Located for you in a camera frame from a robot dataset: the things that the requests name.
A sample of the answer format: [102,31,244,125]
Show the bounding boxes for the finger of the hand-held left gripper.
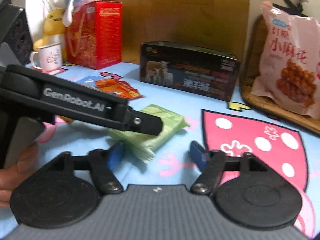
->
[111,106,165,136]

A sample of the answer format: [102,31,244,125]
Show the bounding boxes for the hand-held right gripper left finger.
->
[51,141,125,195]

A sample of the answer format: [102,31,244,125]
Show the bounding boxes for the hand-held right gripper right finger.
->
[189,141,267,195]

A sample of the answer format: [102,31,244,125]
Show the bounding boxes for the pale green snack packet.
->
[108,104,190,164]

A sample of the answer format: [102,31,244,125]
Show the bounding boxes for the red snack packet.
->
[94,78,146,100]

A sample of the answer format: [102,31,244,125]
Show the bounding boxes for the black cardboard box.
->
[139,41,241,102]

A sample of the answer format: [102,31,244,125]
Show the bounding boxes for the person's left hand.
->
[0,141,39,208]

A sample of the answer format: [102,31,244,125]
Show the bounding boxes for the white enamel mug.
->
[30,42,63,72]

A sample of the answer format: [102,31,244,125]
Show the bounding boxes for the printed cartoon pig blanket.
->
[0,60,320,240]

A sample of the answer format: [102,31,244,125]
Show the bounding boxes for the yellow plush duck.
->
[33,8,68,60]

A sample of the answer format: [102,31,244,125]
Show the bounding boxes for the red gift box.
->
[65,1,123,70]

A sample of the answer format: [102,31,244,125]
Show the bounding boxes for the wooden headboard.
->
[105,0,250,64]

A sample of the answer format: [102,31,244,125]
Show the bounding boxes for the pink snack bag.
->
[251,1,320,119]

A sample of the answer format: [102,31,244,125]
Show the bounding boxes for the black strap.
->
[272,0,310,18]

